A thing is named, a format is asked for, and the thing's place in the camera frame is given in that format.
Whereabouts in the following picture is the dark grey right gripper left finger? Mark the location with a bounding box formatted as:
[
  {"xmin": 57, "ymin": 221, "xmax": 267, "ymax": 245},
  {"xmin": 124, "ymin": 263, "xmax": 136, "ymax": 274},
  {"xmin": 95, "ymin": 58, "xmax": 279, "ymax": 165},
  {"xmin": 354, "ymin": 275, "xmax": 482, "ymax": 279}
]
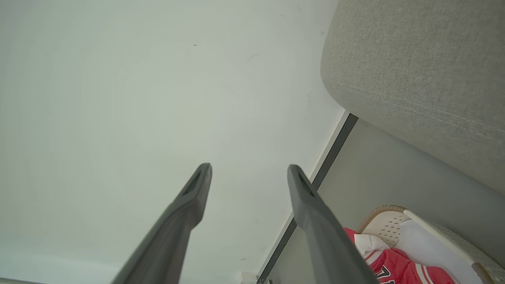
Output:
[{"xmin": 110, "ymin": 163, "xmax": 213, "ymax": 284}]

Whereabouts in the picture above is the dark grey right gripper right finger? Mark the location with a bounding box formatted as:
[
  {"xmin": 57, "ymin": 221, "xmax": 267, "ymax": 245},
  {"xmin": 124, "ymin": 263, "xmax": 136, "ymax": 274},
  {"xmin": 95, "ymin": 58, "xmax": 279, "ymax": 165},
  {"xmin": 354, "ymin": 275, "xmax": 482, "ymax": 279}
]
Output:
[{"xmin": 287, "ymin": 164, "xmax": 379, "ymax": 284}]

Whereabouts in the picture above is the red printed jersey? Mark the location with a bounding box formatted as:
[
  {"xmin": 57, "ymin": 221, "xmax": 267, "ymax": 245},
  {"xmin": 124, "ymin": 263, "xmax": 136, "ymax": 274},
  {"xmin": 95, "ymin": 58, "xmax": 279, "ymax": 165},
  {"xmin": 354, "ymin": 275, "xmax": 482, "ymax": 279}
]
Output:
[{"xmin": 343, "ymin": 227, "xmax": 458, "ymax": 284}]

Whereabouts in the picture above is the white laundry basket brown rim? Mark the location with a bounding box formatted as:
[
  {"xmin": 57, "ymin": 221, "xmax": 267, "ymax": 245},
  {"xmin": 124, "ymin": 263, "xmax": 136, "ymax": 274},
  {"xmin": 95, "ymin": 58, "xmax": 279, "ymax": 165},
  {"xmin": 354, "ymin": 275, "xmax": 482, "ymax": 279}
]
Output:
[{"xmin": 357, "ymin": 205, "xmax": 505, "ymax": 284}]

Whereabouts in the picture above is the black skirting strip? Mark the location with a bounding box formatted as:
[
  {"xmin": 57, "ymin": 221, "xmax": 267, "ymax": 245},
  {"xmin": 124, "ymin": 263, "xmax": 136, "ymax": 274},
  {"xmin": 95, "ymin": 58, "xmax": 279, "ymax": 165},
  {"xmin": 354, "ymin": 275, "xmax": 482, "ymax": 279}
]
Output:
[{"xmin": 256, "ymin": 112, "xmax": 359, "ymax": 284}]

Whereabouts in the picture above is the grey fabric sofa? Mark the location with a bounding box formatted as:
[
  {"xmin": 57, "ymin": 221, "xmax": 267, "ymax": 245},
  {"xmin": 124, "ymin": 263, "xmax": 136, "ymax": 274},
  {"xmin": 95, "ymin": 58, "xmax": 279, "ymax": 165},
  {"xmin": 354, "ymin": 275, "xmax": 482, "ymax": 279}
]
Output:
[{"xmin": 320, "ymin": 0, "xmax": 505, "ymax": 196}]

